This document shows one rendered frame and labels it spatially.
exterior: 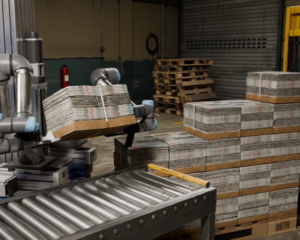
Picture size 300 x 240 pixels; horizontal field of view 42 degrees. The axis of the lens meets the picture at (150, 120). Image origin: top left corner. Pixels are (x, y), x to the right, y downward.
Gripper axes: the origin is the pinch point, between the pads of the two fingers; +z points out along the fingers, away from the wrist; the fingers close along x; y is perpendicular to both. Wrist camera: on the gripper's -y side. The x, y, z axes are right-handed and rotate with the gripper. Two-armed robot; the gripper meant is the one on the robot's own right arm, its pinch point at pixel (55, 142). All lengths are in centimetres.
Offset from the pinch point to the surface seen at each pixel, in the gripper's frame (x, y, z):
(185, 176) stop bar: -37, -34, 48
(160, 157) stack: 16, -20, 81
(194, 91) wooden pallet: 427, 126, 593
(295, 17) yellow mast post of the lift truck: -24, 74, 245
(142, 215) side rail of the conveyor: -54, -43, 3
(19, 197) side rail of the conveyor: -7.4, -23.3, -26.5
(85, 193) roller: -19.1, -28.9, 0.0
